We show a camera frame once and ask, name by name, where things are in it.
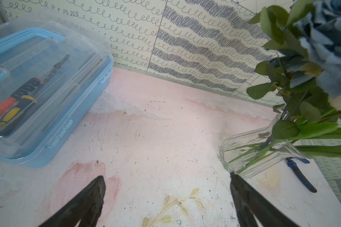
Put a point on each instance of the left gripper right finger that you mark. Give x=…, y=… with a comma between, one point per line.
x=252, y=208

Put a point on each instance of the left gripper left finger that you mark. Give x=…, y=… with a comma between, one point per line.
x=83, y=210

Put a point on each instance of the clear glass vase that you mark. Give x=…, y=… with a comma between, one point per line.
x=252, y=152

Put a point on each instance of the screwdriver inside toolbox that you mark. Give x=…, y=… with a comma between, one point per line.
x=14, y=108

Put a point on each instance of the blue clear plastic toolbox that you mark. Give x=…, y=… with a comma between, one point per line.
x=30, y=48

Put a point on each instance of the blue hydrangea flower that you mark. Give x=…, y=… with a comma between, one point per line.
x=321, y=37

